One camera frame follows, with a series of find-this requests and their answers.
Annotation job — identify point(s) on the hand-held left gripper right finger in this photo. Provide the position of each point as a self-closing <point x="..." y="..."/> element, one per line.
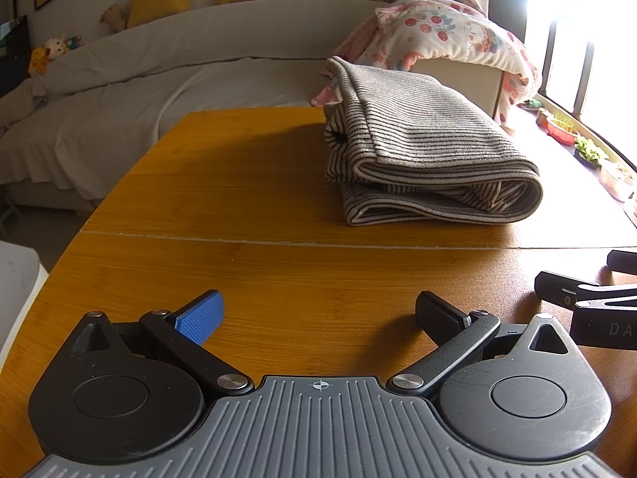
<point x="440" y="313"/>

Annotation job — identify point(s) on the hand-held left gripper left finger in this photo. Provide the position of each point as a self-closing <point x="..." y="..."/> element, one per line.
<point x="199" y="316"/>

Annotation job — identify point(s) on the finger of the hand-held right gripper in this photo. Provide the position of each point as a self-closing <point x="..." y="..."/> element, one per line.
<point x="624" y="261"/>
<point x="562" y="289"/>

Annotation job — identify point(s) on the grey striped knit garment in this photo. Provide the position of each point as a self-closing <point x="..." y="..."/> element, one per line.
<point x="418" y="129"/>

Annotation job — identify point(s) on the small white planter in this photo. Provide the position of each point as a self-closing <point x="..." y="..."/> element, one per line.
<point x="616" y="181"/>

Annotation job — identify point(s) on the green sprouts in dark tray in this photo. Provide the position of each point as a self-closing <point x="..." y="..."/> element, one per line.
<point x="589" y="152"/>

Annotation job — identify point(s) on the red plant pot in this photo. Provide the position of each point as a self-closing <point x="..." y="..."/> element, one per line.
<point x="562" y="132"/>

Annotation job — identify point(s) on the brown plant pot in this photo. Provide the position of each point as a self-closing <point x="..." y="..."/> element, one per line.
<point x="542" y="117"/>

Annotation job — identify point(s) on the white chair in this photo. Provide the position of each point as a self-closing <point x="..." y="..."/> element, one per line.
<point x="17" y="289"/>

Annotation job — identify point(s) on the beige covered sofa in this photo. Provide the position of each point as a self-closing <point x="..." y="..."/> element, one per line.
<point x="149" y="89"/>

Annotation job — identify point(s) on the cherry print blanket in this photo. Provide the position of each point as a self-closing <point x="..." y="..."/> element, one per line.
<point x="463" y="30"/>

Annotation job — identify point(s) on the pink cloth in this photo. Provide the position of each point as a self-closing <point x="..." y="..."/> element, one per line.
<point x="361" y="42"/>

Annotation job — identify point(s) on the colourful plush toys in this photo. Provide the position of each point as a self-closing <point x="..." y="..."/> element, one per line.
<point x="52" y="52"/>

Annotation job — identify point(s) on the beige plush toy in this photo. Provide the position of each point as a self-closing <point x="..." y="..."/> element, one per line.
<point x="115" y="16"/>

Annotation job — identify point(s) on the dark screen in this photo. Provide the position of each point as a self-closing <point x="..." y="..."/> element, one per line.
<point x="12" y="57"/>

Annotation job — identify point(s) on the dark window frame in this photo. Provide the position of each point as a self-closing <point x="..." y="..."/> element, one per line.
<point x="582" y="84"/>

